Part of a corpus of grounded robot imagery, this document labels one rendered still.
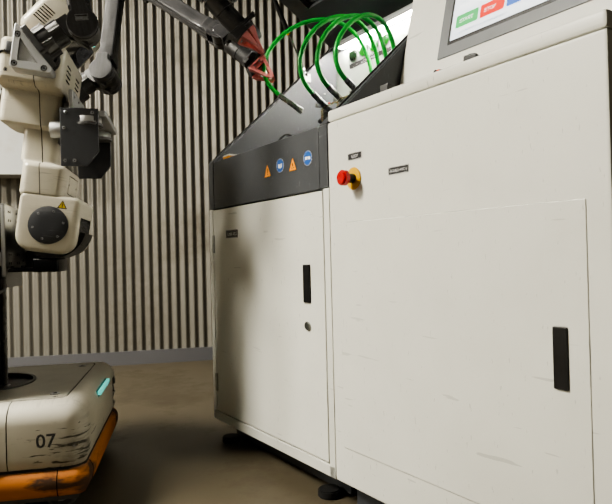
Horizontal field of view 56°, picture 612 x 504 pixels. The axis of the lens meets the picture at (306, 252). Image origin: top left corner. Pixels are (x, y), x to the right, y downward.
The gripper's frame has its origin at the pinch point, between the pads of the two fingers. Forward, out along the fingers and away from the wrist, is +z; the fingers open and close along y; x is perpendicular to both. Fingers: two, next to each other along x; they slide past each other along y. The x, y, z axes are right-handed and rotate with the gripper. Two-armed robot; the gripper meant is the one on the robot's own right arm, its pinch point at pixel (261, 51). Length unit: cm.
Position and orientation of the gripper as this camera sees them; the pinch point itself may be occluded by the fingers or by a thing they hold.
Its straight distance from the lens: 174.1
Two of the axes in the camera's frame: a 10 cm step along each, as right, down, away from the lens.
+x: -3.1, 0.2, 9.5
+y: 6.4, -7.3, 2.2
